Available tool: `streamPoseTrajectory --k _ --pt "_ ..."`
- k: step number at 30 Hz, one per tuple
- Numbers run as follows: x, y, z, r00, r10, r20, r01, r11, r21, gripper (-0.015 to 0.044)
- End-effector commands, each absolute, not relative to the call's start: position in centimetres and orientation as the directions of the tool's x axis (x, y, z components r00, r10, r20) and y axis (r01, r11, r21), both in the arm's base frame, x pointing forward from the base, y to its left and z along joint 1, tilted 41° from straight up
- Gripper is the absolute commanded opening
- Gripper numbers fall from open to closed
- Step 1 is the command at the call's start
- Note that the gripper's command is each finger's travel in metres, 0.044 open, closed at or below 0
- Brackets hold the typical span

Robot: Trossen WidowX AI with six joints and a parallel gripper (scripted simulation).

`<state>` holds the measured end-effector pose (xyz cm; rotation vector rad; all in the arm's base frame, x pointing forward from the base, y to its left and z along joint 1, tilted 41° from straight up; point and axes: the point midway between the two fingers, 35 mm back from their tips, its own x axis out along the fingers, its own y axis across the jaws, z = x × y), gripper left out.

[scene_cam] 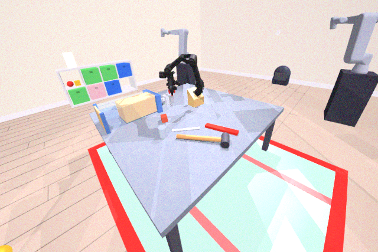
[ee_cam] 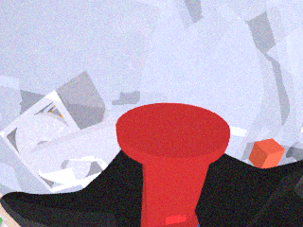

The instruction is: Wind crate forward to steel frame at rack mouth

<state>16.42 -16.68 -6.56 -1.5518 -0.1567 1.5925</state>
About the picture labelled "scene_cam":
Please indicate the mallet with wooden handle and black head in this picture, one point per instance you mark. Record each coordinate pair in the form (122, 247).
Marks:
(225, 137)

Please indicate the white cylinder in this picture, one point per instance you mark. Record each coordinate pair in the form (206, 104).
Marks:
(162, 130)

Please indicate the red flat bar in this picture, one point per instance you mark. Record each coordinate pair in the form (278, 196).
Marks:
(222, 129)

